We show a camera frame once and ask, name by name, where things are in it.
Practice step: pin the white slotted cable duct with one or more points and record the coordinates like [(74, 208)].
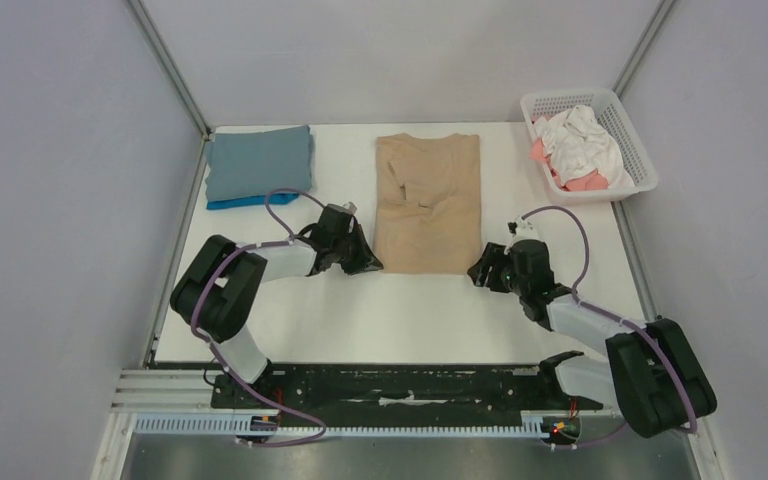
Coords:
[(251, 426)]

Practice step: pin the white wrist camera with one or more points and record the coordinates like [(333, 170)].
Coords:
[(349, 207), (521, 230)]

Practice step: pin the folded grey-blue t shirt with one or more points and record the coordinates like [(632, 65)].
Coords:
[(254, 164)]

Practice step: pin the white t shirt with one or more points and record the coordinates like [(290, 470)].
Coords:
[(611, 162)]

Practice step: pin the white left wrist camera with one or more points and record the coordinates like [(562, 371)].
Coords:
[(349, 207)]

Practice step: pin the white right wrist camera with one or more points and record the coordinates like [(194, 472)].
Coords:
[(521, 230)]

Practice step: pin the pink t shirt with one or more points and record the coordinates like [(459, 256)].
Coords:
[(569, 149)]

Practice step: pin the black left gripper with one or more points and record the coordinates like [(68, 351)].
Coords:
[(366, 261)]

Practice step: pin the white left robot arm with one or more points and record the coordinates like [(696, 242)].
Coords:
[(217, 291)]

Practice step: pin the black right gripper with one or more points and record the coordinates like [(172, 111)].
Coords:
[(492, 271)]

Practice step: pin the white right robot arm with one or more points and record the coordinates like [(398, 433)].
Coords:
[(650, 373)]

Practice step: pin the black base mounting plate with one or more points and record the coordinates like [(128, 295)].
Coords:
[(398, 395)]

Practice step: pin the beige t shirt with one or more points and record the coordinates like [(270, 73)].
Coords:
[(428, 204)]

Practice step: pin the folded bright blue t shirt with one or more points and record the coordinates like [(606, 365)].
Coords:
[(275, 199)]

